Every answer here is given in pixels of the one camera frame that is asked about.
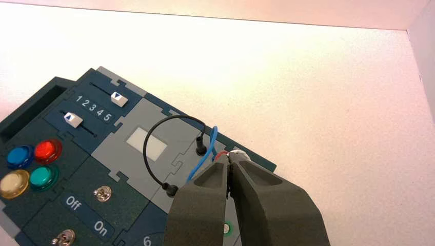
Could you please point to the blue round push button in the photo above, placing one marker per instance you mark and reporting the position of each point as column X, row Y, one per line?
column 19, row 156

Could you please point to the green round push button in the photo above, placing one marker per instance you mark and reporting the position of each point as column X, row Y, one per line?
column 43, row 177

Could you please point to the red round push button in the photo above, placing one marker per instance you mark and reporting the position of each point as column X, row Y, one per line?
column 47, row 151

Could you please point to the dark teal control panel board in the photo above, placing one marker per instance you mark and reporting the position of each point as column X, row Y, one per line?
column 102, row 163

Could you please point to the green ringed socket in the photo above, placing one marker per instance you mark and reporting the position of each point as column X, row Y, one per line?
column 227, row 229

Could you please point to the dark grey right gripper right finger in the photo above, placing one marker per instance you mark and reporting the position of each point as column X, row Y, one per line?
column 275, row 210

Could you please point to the yellow round push button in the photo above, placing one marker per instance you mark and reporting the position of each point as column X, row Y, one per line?
column 13, row 183

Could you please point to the silver toggle switch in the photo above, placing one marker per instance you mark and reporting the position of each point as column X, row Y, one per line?
column 64, row 237
column 102, row 193

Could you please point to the white slider knob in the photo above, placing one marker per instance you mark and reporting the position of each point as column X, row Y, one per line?
column 119, row 98
column 73, row 119

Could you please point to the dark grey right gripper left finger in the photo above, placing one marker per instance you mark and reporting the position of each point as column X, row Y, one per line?
column 198, row 210

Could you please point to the white plug connector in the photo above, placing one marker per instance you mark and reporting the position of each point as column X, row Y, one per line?
column 239, row 154

